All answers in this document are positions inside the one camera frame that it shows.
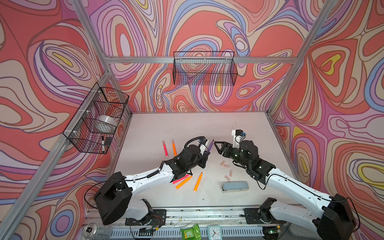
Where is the green snack packet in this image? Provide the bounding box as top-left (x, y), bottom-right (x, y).
top-left (180, 224), bottom-right (202, 240)

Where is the grey pencil case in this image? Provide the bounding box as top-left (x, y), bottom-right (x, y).
top-left (221, 181), bottom-right (249, 193)

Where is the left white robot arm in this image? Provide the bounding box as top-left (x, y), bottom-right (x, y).
top-left (94, 144), bottom-right (210, 225)

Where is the pink highlighter pen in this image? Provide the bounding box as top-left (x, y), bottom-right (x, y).
top-left (172, 174), bottom-right (191, 185)
top-left (162, 140), bottom-right (169, 157)

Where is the purple pen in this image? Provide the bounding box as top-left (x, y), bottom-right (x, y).
top-left (206, 140), bottom-right (215, 155)

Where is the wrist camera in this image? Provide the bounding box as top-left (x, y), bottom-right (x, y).
top-left (231, 130), bottom-right (246, 148)
top-left (198, 138), bottom-right (209, 149)

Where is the orange highlighter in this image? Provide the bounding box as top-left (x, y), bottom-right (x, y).
top-left (194, 172), bottom-right (203, 192)
top-left (172, 139), bottom-right (178, 156)
top-left (175, 176), bottom-right (192, 190)

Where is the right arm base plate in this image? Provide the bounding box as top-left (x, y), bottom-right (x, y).
top-left (243, 208), bottom-right (286, 225)

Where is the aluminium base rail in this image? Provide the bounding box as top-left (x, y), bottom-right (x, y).
top-left (108, 206), bottom-right (284, 240)

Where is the small white clock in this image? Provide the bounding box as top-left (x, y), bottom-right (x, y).
top-left (207, 225), bottom-right (223, 240)

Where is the aluminium frame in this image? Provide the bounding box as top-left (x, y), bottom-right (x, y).
top-left (1, 1), bottom-right (324, 221)

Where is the back black wire basket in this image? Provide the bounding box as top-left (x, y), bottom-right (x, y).
top-left (173, 51), bottom-right (238, 86)

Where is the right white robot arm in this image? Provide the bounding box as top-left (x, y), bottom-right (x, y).
top-left (214, 141), bottom-right (360, 240)

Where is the silver tape roll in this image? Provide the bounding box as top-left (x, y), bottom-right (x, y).
top-left (95, 115), bottom-right (118, 134)

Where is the black marker in basket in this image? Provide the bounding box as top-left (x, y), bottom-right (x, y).
top-left (101, 136), bottom-right (106, 153)

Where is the black wire basket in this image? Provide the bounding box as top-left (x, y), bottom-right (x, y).
top-left (173, 51), bottom-right (238, 86)
top-left (63, 83), bottom-right (129, 155)

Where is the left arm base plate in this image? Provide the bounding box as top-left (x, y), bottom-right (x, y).
top-left (125, 209), bottom-right (167, 228)

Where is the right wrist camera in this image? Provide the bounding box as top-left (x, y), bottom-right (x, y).
top-left (231, 130), bottom-right (246, 148)

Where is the silver drink can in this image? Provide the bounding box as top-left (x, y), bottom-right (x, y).
top-left (83, 223), bottom-right (113, 240)

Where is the left black wire basket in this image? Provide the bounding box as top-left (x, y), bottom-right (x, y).
top-left (63, 83), bottom-right (129, 155)

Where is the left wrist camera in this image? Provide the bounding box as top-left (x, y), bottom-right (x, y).
top-left (198, 138), bottom-right (209, 149)

